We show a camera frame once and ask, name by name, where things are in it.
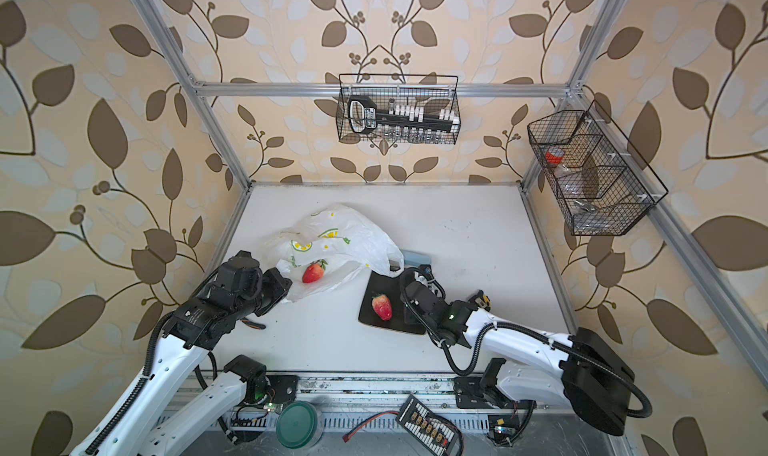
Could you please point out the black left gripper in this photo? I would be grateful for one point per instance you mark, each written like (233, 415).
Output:
(274, 276)

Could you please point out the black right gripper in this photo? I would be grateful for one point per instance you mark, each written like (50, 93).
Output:
(409, 316)

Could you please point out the fake strawberry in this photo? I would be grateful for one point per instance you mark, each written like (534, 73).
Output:
(382, 307)
(315, 271)

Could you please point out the white lemon-print plastic bag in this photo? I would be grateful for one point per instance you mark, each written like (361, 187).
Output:
(349, 241)

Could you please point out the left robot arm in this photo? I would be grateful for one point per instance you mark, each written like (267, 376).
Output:
(178, 344)

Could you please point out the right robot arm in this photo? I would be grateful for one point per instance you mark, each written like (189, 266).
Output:
(579, 369)

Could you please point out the light blue sponge block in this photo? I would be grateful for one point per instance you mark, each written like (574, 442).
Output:
(415, 259)

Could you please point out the black square tray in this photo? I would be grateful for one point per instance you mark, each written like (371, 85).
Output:
(402, 320)

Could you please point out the black connector board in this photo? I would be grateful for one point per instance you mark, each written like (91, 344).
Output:
(440, 436)

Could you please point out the green round lid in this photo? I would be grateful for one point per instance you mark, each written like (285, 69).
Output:
(298, 426)

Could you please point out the small electronics board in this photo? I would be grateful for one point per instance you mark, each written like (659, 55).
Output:
(501, 428)

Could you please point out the black socket tool set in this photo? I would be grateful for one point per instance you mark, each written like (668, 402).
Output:
(365, 116)

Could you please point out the red-capped plastic bottle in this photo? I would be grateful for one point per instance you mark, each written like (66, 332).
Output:
(554, 156)

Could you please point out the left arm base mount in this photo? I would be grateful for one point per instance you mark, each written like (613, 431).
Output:
(281, 389)

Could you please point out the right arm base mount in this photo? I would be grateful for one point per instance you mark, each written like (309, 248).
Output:
(474, 393)

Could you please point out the back wire basket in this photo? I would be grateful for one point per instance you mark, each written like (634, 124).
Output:
(434, 91)

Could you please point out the wire basket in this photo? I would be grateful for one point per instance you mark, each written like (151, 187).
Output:
(434, 91)
(604, 185)

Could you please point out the right wire basket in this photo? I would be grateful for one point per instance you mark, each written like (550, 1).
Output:
(604, 185)

